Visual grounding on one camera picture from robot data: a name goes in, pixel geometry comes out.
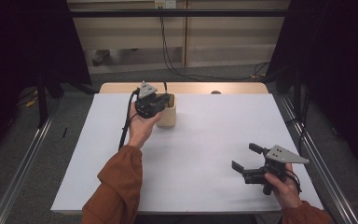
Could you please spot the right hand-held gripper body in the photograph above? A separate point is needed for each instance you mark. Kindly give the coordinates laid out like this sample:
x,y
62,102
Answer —
x,y
276,158

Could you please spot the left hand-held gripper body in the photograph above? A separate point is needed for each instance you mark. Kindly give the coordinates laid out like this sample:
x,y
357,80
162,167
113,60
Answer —
x,y
147,105

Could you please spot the black marker pen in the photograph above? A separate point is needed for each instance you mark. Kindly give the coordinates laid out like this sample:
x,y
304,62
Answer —
x,y
165,87

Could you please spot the cream ceramic cup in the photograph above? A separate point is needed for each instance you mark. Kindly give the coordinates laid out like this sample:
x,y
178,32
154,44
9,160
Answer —
x,y
167,116

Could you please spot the person's left hand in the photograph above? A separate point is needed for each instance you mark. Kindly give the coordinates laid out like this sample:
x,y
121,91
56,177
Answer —
x,y
141,129

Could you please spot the person's right hand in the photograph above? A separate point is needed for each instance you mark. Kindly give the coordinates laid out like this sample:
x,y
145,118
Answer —
x,y
287,191

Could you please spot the wooden table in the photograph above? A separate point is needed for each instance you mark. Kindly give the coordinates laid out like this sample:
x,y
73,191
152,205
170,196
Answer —
x,y
192,87

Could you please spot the small black floor item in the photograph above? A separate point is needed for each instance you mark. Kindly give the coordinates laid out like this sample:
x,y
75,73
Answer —
x,y
64,132

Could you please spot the black horizontal metal bar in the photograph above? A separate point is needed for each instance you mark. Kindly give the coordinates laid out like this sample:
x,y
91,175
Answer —
x,y
199,13

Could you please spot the black metal stand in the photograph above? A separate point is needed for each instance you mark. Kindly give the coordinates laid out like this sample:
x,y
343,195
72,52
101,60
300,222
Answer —
x,y
42,99

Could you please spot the black curtain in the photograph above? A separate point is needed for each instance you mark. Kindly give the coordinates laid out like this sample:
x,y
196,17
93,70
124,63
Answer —
x,y
21,46
338,62

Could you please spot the aluminium floor rail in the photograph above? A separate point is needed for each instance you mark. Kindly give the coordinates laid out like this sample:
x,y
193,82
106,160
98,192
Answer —
x,y
320,161
21,174

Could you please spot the white wall socket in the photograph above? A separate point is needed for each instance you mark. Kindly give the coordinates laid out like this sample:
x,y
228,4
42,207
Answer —
x,y
165,3

